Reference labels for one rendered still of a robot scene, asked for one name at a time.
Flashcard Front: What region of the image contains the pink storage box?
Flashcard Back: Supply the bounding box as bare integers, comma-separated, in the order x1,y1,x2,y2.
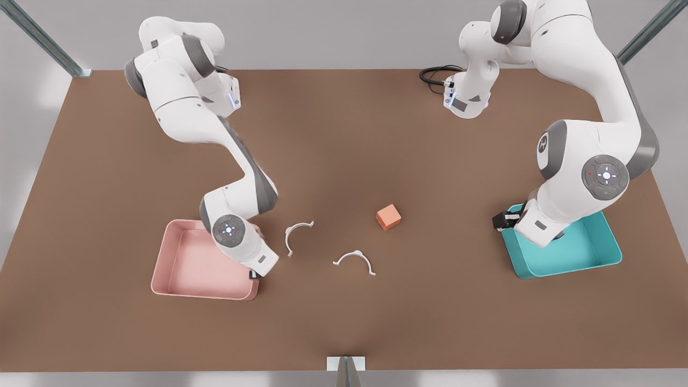
150,219,265,301

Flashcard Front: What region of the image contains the blue storage box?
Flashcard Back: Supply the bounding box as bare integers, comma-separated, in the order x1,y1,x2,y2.
501,204,623,280

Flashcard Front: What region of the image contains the white curved clip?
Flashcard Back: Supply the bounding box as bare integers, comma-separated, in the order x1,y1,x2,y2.
285,221,315,257
333,250,376,276

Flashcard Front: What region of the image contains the orange cube block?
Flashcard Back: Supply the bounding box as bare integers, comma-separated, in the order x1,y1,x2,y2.
376,204,402,232

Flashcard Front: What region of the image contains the silver frame post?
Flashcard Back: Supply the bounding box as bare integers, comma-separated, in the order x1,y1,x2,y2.
327,356,366,387
617,0,688,65
0,0,93,78

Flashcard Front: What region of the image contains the black cable loop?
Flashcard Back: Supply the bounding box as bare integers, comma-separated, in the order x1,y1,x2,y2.
419,65,466,97

